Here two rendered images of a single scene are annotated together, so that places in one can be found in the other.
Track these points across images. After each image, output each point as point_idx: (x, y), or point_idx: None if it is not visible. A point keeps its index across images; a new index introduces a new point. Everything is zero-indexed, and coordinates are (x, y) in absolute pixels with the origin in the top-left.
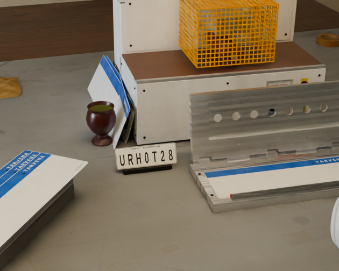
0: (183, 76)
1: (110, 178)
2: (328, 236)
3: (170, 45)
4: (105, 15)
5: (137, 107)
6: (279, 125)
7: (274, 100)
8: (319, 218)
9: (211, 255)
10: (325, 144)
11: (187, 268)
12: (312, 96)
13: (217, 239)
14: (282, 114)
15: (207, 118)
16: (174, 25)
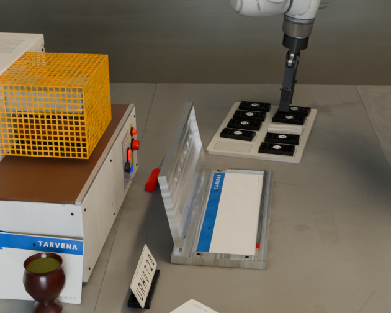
0: (92, 172)
1: None
2: (333, 223)
3: None
4: None
5: (83, 235)
6: (186, 171)
7: (179, 148)
8: (303, 218)
9: (341, 289)
10: (202, 171)
11: (357, 307)
12: (185, 130)
13: (314, 279)
14: (184, 159)
15: (175, 194)
16: None
